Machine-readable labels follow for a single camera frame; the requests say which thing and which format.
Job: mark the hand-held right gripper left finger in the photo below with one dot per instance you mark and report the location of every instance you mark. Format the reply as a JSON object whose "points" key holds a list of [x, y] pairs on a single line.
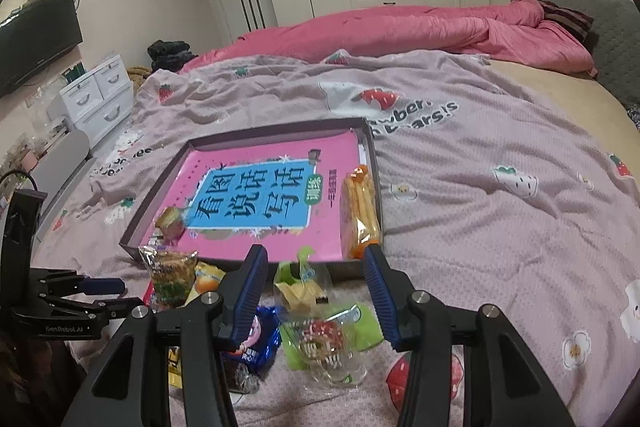
{"points": [[247, 297]]}

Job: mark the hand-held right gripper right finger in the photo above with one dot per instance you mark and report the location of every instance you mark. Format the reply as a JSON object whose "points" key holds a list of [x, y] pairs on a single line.
{"points": [[380, 302]]}

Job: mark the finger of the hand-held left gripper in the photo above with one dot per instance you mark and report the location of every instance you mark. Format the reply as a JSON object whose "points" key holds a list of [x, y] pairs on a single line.
{"points": [[102, 285], [120, 305]]}

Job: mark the green clear packet yellow snack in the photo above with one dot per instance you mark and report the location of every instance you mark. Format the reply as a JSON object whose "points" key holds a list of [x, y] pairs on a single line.
{"points": [[300, 292]]}

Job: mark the green pea snack packet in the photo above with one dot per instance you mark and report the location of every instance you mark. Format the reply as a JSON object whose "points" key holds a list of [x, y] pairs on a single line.
{"points": [[170, 277]]}

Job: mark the green clear packet red snack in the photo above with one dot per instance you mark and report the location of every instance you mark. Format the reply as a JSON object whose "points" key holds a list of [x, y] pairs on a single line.
{"points": [[320, 337]]}

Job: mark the orange wafer stick pack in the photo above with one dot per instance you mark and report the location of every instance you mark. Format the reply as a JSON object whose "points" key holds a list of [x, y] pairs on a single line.
{"points": [[361, 212]]}

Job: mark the pink box with blue label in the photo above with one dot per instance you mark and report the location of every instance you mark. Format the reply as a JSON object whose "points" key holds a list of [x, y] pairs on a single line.
{"points": [[376, 172]]}

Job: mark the person's left forearm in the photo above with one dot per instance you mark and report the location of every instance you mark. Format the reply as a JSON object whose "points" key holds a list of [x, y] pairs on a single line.
{"points": [[30, 382]]}

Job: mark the blue snack packet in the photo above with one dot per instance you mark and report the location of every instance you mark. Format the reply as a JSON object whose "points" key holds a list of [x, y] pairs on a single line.
{"points": [[260, 337]]}

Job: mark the orange snack packet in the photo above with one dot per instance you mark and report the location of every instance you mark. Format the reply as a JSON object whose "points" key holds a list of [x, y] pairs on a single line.
{"points": [[207, 279]]}

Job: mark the dark foil snack packet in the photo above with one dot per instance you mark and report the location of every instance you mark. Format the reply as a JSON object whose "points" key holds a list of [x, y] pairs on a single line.
{"points": [[242, 379]]}

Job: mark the small yellow red snack packet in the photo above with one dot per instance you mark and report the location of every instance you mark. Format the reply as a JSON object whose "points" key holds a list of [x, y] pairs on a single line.
{"points": [[171, 222]]}

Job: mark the pink strawberry printed blanket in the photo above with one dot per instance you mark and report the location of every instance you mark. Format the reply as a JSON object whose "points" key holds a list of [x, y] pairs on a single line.
{"points": [[475, 207]]}

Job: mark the pink picture book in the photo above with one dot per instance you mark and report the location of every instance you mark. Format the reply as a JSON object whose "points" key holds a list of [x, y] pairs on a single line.
{"points": [[240, 152]]}

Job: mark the white drawer unit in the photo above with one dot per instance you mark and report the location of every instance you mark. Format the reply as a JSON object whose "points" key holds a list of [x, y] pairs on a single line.
{"points": [[95, 97]]}

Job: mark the tan fuzzy cloth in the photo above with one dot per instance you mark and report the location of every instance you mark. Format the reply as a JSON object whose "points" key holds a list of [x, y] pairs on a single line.
{"points": [[137, 76]]}

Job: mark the black flat television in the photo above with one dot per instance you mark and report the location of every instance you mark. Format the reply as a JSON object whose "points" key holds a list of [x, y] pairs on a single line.
{"points": [[35, 42]]}

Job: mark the black clothes pile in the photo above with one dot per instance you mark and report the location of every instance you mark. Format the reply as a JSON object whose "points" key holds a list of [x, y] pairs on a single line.
{"points": [[170, 52]]}

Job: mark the beige bed sheet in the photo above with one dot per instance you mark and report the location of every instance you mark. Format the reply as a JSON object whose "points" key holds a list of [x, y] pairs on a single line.
{"points": [[550, 92]]}

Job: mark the pink duvet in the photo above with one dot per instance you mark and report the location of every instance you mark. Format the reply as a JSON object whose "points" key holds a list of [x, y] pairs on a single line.
{"points": [[400, 32]]}

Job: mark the blue patterned cloth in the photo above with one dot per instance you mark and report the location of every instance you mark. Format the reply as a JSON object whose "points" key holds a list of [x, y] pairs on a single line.
{"points": [[634, 114]]}

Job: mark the dark striped pillow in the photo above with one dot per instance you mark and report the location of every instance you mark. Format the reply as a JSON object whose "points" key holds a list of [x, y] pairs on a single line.
{"points": [[565, 19]]}

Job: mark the grey quilted headboard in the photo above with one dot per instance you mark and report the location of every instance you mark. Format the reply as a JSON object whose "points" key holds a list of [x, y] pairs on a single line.
{"points": [[615, 37]]}

